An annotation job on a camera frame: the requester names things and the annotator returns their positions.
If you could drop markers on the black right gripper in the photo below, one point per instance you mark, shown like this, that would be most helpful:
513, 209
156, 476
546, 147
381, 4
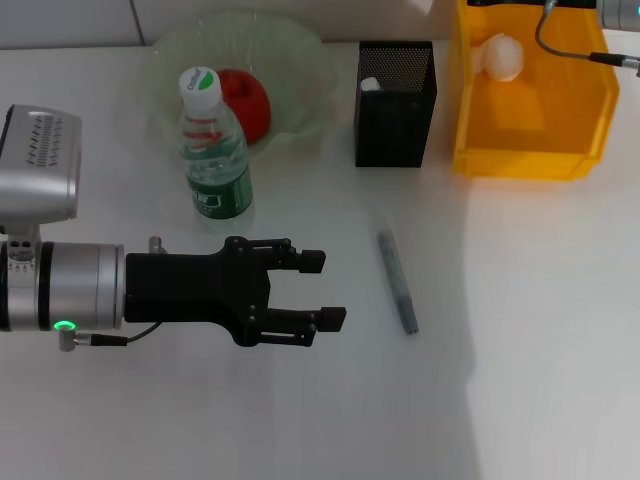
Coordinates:
525, 2

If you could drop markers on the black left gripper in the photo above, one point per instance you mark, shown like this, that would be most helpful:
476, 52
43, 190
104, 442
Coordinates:
195, 287

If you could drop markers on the white egg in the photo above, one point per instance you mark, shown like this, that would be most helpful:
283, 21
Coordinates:
502, 57

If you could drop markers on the grey pen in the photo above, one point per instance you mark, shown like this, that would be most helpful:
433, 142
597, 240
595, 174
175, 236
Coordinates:
397, 280

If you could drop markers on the clear bottle green label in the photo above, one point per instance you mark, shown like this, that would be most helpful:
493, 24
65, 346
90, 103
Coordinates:
215, 150

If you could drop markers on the red orange fruit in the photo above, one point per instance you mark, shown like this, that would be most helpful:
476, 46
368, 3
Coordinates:
252, 105

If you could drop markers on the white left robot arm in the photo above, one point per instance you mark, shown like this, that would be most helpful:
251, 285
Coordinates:
75, 287

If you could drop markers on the black mesh pen holder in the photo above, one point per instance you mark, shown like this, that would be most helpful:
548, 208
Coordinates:
395, 130

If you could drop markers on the translucent green fruit plate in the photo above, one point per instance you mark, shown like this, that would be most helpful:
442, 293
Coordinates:
295, 75

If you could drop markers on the yellow plastic bin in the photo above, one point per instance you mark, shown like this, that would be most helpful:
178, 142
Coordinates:
530, 130

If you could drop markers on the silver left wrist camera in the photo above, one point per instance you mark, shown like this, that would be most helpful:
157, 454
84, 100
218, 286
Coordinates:
40, 165

